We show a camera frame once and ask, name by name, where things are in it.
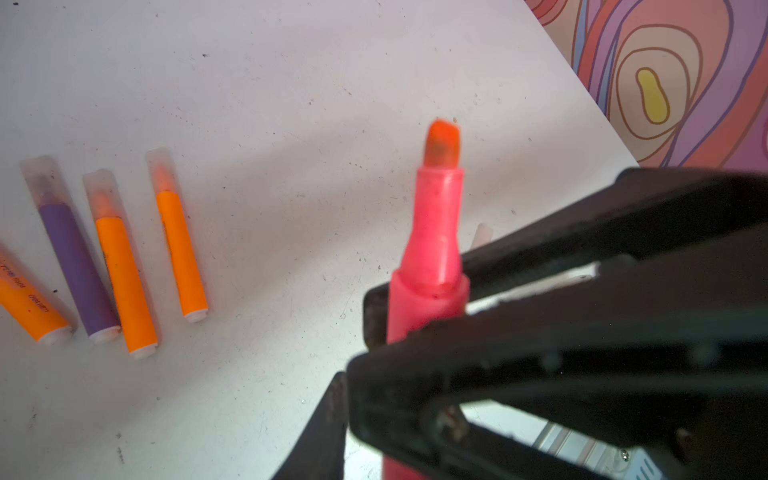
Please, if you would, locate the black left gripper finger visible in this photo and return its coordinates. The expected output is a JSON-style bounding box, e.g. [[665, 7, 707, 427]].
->
[[273, 372, 349, 480]]

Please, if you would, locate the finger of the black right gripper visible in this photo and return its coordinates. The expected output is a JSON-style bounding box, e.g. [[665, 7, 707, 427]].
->
[[348, 251, 767, 479], [401, 169, 767, 348]]

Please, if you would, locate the orange highlighter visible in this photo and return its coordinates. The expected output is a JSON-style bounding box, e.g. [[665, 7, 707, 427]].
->
[[1, 246, 73, 346], [83, 169, 159, 360], [145, 148, 209, 323]]

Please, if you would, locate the purple pen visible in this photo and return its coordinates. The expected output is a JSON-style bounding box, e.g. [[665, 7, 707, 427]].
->
[[20, 156, 121, 344]]

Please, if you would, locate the translucent pen cap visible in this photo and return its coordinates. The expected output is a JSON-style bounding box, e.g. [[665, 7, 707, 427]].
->
[[470, 223, 493, 250]]

